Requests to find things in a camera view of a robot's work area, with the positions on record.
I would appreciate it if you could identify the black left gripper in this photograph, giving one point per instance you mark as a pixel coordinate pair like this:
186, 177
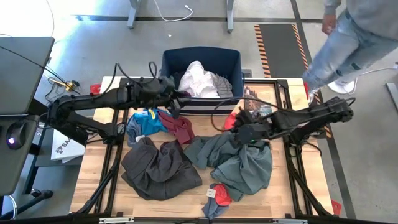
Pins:
166, 87

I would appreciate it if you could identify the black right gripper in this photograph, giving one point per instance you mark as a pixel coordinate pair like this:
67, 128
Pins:
256, 127

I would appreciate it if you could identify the dark purple small garment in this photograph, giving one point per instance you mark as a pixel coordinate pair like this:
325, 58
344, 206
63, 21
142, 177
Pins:
184, 93

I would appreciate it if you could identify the red sock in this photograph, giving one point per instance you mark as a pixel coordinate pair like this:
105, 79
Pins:
229, 122
224, 197

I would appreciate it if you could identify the white shirt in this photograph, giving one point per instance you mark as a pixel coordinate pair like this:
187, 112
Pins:
197, 81

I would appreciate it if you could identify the maroon garment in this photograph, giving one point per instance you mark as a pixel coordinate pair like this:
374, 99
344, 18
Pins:
180, 129

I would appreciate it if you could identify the blue shirt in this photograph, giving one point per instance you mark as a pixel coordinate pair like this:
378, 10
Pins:
146, 124

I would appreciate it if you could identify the grey-green trousers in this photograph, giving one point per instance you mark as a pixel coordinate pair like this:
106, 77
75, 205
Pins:
242, 168

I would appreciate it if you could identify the handwritten white paper tag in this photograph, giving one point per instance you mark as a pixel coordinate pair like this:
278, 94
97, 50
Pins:
211, 193

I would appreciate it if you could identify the dark grey garment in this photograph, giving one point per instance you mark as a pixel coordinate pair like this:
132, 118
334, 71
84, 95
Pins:
158, 174

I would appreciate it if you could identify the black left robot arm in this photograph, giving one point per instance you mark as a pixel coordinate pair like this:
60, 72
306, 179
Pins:
93, 99

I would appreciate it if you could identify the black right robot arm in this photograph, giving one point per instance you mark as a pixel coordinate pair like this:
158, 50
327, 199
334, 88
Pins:
311, 118

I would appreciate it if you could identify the navy white striped fabric basket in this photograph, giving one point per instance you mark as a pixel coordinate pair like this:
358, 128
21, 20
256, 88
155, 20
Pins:
202, 107

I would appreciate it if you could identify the yellow paper tag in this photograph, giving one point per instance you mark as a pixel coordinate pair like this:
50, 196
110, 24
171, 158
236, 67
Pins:
152, 114

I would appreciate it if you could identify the grey floor outlet box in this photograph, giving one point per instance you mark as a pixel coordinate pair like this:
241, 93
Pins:
247, 73

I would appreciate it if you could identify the small white tag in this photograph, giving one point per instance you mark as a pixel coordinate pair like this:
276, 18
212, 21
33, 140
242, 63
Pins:
140, 138

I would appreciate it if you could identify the black mat with hazard stripes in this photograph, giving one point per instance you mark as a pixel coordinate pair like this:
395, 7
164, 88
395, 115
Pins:
280, 46

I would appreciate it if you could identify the grey desk leg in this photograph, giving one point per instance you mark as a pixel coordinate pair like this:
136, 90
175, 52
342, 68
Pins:
230, 15
133, 14

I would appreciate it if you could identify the light blue knit sock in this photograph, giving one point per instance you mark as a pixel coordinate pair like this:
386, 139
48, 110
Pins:
211, 210

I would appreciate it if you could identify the white cardboard box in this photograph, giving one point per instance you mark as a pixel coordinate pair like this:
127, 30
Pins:
66, 146

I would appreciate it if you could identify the person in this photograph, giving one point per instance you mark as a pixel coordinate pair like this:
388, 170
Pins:
351, 53

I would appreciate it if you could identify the person's hand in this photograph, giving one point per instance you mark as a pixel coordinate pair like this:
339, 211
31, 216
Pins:
328, 24

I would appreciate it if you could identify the grey metal desk foot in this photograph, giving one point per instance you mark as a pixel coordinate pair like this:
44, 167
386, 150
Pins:
392, 96

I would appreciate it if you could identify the black computer mouse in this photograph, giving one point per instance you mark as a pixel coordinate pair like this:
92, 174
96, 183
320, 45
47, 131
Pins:
15, 133

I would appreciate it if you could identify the black desk base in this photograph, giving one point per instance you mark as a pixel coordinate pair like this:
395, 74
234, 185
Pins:
40, 195

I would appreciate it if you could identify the grey desk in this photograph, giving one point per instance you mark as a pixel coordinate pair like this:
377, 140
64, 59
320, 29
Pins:
12, 174

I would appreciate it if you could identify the black aluminium table frame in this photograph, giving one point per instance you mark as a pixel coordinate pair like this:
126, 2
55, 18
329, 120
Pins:
124, 81

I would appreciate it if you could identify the red corner bracket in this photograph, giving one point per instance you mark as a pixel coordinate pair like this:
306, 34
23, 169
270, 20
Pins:
306, 87
94, 89
335, 208

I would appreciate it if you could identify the silver metal bracket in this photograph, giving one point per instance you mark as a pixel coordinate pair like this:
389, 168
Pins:
115, 220
289, 221

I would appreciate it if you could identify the black frame crossbeam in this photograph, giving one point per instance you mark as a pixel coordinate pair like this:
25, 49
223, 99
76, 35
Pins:
168, 221

